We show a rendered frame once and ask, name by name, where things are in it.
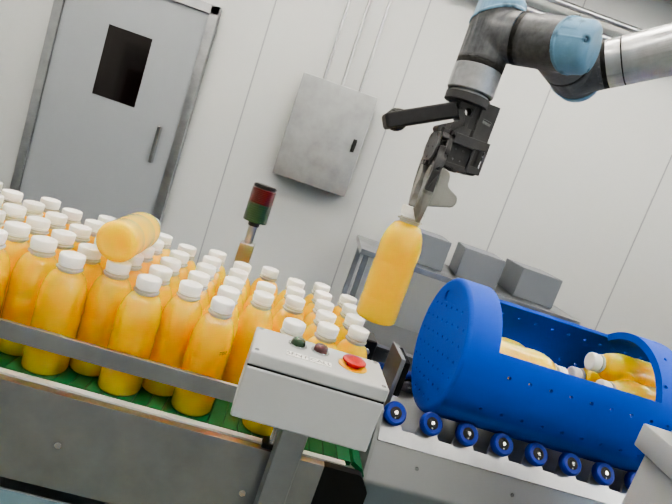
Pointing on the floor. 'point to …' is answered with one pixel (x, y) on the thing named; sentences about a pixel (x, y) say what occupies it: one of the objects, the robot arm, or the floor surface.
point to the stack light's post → (244, 252)
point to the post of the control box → (281, 468)
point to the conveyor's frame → (140, 453)
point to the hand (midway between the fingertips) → (412, 211)
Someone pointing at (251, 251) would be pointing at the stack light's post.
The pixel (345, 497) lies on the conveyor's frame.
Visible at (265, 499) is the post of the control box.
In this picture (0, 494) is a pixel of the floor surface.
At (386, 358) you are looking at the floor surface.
